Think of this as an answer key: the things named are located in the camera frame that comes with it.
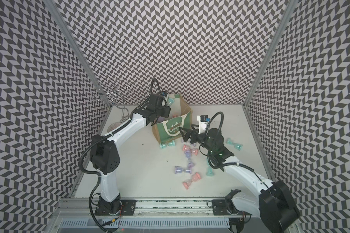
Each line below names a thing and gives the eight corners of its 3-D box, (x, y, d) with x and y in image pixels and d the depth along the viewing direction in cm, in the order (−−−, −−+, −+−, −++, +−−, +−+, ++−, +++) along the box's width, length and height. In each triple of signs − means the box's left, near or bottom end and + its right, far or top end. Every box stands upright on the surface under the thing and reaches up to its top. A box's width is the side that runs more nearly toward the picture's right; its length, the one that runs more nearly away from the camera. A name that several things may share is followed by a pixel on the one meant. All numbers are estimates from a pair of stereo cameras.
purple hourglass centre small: (188, 168, 87) (188, 166, 85) (184, 153, 94) (184, 150, 91) (194, 167, 88) (194, 165, 85) (190, 151, 95) (190, 149, 92)
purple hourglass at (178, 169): (174, 174, 86) (174, 172, 83) (175, 168, 88) (174, 166, 85) (191, 174, 86) (191, 172, 83) (191, 168, 88) (191, 166, 85)
